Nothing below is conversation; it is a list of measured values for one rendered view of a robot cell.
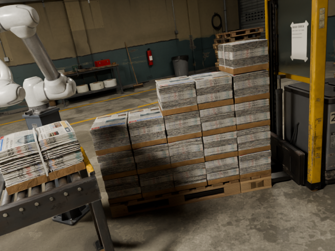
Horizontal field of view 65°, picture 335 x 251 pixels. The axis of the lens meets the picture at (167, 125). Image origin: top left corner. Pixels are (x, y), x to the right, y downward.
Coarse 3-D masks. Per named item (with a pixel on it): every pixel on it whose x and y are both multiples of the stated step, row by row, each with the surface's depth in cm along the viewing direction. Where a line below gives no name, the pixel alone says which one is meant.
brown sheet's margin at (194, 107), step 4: (160, 108) 221; (176, 108) 205; (180, 108) 205; (184, 108) 206; (188, 108) 206; (192, 108) 206; (196, 108) 207; (164, 112) 205; (168, 112) 205; (172, 112) 206; (176, 112) 206; (180, 112) 206
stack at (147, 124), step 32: (96, 128) 203; (128, 128) 215; (160, 128) 209; (192, 128) 212; (128, 160) 214; (160, 160) 218; (224, 160) 224; (128, 192) 223; (192, 192) 230; (224, 192) 234
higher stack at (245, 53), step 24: (240, 48) 197; (264, 48) 199; (264, 72) 205; (240, 96) 208; (240, 120) 214; (264, 120) 217; (240, 144) 222; (264, 144) 224; (240, 168) 228; (264, 168) 230
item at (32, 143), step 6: (30, 132) 144; (36, 132) 142; (30, 138) 133; (30, 144) 126; (42, 144) 129; (36, 150) 128; (42, 150) 129; (36, 156) 129; (42, 156) 130; (36, 162) 130; (48, 162) 133; (42, 168) 132; (48, 168) 133; (42, 174) 132
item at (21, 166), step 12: (24, 132) 146; (0, 144) 130; (12, 144) 127; (24, 144) 125; (0, 156) 121; (12, 156) 124; (24, 156) 126; (0, 168) 123; (12, 168) 125; (24, 168) 128; (36, 168) 130; (12, 180) 126; (24, 180) 129
